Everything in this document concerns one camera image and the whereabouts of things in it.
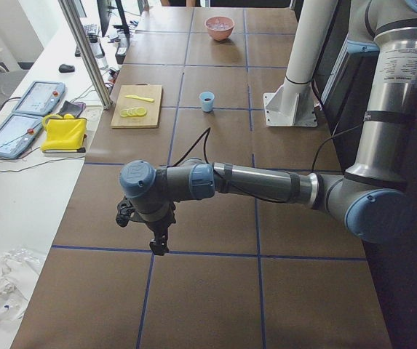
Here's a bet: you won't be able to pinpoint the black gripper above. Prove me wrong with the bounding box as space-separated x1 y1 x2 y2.
116 194 175 256

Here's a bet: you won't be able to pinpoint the light blue paper cup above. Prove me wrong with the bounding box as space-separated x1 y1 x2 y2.
199 91 215 113

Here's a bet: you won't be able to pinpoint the pile of clear ice cubes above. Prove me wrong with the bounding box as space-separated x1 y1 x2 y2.
207 18 231 31

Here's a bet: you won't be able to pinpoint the wooden cutting board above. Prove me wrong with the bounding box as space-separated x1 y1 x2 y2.
111 84 163 129

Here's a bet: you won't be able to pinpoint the yellow cloth bag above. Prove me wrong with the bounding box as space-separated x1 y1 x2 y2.
40 113 87 153

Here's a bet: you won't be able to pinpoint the yellow plastic knife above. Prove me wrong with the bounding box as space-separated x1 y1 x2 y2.
124 95 155 103

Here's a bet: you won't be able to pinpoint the crumpled clear plastic bags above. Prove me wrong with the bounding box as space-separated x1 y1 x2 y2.
0 247 46 322

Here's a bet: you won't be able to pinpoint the teach pendant lower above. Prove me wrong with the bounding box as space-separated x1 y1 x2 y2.
0 113 43 159

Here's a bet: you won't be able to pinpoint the teach pendant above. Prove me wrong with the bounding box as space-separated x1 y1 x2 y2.
0 113 43 159
13 81 66 116

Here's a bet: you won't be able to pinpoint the teach pendant upper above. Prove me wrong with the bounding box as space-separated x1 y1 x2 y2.
13 81 66 116

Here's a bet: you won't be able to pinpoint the black computer mouse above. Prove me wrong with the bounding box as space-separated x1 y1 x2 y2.
58 64 75 73

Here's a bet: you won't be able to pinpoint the clear water bottle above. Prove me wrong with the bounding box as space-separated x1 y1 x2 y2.
87 32 108 70

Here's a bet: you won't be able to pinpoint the pink bowl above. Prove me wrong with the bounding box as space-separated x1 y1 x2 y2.
205 16 235 41

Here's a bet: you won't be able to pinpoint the black monitor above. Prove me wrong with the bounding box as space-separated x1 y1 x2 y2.
96 0 130 49

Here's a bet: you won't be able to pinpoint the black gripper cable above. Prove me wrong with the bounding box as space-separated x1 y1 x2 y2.
173 127 231 193

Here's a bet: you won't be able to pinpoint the aluminium frame post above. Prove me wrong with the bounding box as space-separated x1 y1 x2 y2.
58 0 113 110

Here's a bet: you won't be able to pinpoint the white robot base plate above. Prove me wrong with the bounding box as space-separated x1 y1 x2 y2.
263 0 338 127

